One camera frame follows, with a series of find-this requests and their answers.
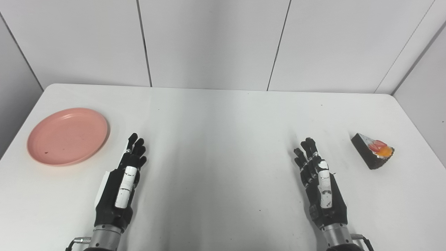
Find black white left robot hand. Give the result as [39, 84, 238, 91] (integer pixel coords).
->
[95, 133, 147, 233]

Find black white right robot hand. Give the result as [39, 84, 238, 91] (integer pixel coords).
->
[294, 137, 348, 230]

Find chocolate cake slice with fruit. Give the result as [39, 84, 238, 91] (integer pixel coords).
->
[351, 133, 395, 170]

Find pink round plate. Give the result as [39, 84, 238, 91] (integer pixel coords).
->
[27, 108, 109, 166]

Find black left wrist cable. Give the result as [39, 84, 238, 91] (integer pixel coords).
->
[66, 237, 92, 251]

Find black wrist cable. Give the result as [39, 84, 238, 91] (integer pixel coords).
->
[351, 234, 375, 251]
[66, 237, 92, 251]

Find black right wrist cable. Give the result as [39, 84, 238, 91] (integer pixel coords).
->
[351, 234, 375, 251]

